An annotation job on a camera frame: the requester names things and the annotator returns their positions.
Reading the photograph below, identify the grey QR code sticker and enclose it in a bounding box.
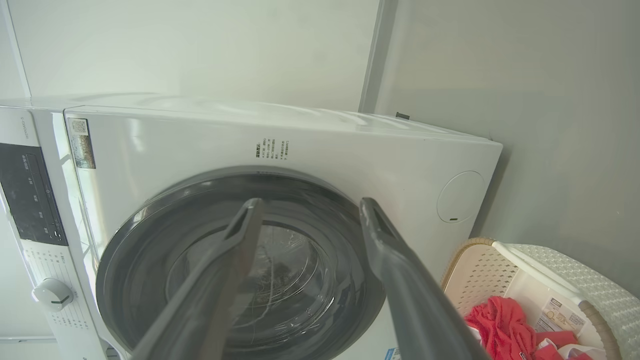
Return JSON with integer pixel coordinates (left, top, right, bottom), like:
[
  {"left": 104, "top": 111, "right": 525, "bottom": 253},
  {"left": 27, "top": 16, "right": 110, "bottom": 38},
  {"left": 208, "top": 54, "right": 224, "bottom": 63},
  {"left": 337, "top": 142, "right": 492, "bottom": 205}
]
[{"left": 67, "top": 118, "right": 96, "bottom": 170}]

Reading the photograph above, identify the round white filter cover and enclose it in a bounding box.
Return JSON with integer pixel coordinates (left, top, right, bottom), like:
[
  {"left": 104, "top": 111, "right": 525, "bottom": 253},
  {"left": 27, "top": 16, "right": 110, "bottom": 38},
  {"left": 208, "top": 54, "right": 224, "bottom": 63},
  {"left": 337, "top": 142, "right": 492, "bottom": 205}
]
[{"left": 436, "top": 171, "right": 486, "bottom": 224}]

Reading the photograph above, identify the black washing machine control panel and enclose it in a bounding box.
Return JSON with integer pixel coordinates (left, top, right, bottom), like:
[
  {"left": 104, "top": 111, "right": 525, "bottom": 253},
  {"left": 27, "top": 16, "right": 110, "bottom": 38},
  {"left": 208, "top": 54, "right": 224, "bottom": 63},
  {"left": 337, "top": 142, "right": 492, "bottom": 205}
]
[{"left": 0, "top": 143, "right": 68, "bottom": 247}]

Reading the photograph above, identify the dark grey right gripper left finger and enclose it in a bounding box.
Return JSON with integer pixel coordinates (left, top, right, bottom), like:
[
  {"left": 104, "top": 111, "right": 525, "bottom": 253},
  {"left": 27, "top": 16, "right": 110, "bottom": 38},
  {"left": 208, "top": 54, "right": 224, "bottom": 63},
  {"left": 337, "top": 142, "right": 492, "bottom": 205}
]
[{"left": 131, "top": 198, "right": 265, "bottom": 360}]

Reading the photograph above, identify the cream perforated laundry basket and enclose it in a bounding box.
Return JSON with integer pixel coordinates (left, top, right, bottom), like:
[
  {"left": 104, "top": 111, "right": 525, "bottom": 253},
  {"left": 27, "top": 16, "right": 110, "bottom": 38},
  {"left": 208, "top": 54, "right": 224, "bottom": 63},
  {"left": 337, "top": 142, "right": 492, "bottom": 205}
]
[{"left": 441, "top": 237, "right": 640, "bottom": 360}]

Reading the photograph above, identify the paper product label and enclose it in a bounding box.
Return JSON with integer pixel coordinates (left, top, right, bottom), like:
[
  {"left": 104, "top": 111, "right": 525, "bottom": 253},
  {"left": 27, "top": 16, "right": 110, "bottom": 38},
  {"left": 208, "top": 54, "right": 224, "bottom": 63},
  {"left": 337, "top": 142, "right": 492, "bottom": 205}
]
[{"left": 535, "top": 297, "right": 586, "bottom": 336}]

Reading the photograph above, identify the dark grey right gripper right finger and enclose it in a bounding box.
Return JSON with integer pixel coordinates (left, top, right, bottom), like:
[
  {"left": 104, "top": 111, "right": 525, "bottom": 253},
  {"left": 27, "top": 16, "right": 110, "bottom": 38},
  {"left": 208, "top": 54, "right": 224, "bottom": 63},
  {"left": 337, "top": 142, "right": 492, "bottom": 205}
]
[{"left": 359, "top": 197, "right": 489, "bottom": 360}]

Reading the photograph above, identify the dark round washing machine door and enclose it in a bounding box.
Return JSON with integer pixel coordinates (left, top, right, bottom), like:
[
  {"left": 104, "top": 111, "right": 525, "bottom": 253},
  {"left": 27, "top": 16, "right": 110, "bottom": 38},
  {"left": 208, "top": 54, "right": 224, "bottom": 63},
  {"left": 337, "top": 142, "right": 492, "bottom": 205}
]
[{"left": 95, "top": 166, "right": 388, "bottom": 360}]

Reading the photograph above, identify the red garment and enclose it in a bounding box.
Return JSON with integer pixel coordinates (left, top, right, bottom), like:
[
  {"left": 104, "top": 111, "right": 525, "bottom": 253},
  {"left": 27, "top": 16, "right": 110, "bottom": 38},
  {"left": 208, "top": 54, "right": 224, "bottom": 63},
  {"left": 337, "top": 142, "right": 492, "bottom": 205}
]
[{"left": 464, "top": 296, "right": 596, "bottom": 360}]

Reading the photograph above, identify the white front-load washing machine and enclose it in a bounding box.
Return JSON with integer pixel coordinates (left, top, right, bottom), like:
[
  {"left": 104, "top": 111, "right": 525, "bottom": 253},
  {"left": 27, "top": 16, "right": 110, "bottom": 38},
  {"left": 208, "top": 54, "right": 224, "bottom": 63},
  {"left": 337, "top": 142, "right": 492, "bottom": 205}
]
[{"left": 0, "top": 92, "right": 503, "bottom": 360}]

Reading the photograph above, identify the white detergent drawer front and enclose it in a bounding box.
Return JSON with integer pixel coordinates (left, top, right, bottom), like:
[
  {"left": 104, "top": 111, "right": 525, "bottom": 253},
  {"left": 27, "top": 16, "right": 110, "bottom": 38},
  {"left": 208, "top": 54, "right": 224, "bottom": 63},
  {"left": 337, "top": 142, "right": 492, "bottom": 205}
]
[{"left": 0, "top": 107, "right": 41, "bottom": 147}]

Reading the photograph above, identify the white washing machine dial knob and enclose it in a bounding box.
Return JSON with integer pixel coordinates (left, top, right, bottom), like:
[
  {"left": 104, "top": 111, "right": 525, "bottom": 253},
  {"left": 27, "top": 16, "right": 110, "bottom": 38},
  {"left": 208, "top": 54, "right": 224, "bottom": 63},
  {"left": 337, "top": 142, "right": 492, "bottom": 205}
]
[{"left": 32, "top": 278, "right": 74, "bottom": 312}]

